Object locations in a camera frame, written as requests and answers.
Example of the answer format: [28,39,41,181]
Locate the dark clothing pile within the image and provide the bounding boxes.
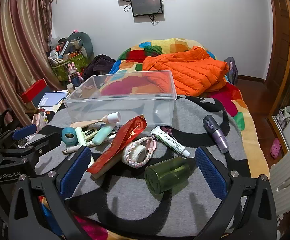
[82,54,116,81]

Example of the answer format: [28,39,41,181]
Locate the wooden piece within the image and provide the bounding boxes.
[92,155,121,180]

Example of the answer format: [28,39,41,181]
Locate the white pen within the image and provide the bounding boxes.
[62,145,81,154]

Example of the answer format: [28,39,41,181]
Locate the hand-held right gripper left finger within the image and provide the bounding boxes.
[8,145,93,240]

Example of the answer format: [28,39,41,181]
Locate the blue white box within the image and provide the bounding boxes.
[32,91,69,108]

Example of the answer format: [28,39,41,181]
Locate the green storage bag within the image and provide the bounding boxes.
[50,51,89,82]

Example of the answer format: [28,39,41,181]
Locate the grey plush toy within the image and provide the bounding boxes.
[67,32,95,58]

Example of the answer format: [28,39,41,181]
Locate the small black monitor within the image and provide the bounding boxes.
[130,0,163,17]

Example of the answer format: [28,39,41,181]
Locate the orange down jacket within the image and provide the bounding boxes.
[142,46,230,97]

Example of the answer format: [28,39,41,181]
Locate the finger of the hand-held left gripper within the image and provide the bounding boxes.
[0,124,38,147]
[1,132,62,164]

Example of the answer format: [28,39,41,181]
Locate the white tape roll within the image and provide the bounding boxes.
[122,144,147,165]

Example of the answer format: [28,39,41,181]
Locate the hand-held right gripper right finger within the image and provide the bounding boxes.
[195,145,278,240]

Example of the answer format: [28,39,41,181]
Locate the red gold long box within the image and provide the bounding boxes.
[87,115,148,174]

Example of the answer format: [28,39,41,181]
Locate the colourful patchwork blanket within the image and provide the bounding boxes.
[35,38,270,240]

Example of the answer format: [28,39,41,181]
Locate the pink pouch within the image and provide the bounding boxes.
[32,112,48,130]

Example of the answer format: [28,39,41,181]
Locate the striped pink curtain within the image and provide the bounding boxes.
[0,0,53,127]

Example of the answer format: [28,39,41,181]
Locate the grey white shoes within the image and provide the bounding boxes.
[275,106,290,130]

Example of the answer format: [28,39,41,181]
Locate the pink bunny toy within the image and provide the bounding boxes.
[67,62,84,87]

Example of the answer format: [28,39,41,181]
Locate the grey black blanket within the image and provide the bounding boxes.
[35,95,250,238]

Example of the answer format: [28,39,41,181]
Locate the pink clog shoe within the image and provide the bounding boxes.
[270,138,281,159]

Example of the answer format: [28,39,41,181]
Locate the wooden door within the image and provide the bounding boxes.
[267,0,290,117]

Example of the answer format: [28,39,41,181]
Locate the white ointment tube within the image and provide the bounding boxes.
[150,126,191,158]

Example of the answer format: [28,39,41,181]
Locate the clear plastic storage box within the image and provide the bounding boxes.
[63,70,178,127]

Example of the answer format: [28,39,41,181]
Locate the white case with black dots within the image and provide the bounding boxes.
[82,128,100,142]

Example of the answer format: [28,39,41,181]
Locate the light green tube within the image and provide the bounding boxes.
[75,127,95,165]

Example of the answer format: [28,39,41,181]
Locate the mint bottle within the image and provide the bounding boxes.
[93,126,114,145]

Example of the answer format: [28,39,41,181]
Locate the braided pastel cable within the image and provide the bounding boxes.
[121,136,157,168]

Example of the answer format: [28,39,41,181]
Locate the teal tape roll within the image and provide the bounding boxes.
[62,127,77,146]

